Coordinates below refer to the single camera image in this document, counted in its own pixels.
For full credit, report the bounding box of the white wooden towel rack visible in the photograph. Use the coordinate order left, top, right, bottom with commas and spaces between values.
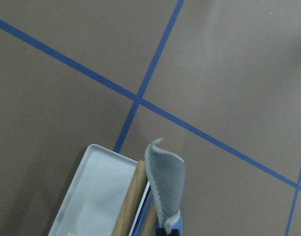
49, 144, 157, 236

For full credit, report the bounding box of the blue grey towel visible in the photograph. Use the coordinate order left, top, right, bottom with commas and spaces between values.
133, 138, 185, 236

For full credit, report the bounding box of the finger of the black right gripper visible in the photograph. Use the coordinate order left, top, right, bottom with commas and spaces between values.
169, 229, 179, 236
155, 228, 167, 236

